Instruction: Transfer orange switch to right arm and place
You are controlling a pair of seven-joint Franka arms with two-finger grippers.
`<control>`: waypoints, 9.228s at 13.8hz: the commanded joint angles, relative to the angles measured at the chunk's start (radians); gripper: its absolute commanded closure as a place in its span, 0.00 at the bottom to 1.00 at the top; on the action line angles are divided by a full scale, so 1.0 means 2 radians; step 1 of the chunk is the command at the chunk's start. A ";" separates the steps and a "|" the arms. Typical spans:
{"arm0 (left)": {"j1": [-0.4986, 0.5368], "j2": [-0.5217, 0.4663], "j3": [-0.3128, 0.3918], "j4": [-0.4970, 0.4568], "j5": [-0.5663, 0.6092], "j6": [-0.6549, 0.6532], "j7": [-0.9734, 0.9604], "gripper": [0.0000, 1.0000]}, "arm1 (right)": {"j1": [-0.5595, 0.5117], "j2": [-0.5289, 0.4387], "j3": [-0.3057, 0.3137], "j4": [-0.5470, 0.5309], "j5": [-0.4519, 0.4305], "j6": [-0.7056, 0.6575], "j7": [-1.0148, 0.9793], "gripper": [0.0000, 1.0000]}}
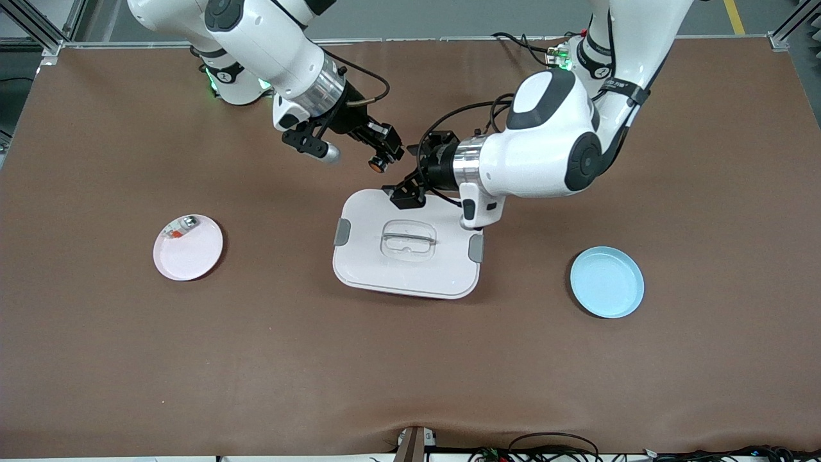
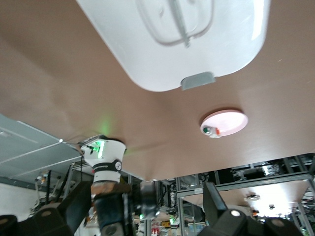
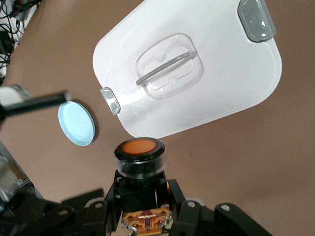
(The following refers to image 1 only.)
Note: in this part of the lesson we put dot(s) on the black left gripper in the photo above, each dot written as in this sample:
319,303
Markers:
438,166

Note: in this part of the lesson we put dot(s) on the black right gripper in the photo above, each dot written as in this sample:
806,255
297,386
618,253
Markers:
355,121

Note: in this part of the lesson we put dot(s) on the orange black push-button switch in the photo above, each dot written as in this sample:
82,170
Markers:
376,165

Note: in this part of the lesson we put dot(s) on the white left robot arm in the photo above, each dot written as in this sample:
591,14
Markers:
545,154

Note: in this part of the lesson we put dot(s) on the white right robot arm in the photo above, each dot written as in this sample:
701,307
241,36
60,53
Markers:
269,45

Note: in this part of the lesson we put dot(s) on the white lidded storage box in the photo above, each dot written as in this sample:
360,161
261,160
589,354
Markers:
410,276

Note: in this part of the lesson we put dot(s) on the brown table mat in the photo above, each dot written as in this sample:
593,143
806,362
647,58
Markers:
410,366

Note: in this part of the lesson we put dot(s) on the small silver orange component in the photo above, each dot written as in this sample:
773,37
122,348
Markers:
187,222

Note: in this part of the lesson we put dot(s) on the pink round plate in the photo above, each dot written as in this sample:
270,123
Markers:
189,258

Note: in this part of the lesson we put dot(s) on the light blue round plate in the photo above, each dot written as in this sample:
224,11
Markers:
609,285

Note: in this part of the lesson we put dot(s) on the silver table edge rail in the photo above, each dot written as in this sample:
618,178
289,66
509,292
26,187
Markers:
417,40

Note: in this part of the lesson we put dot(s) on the grey table edge bracket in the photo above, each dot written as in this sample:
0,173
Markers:
414,446

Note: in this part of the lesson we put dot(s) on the aluminium frame post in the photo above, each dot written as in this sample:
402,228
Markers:
54,46
779,40

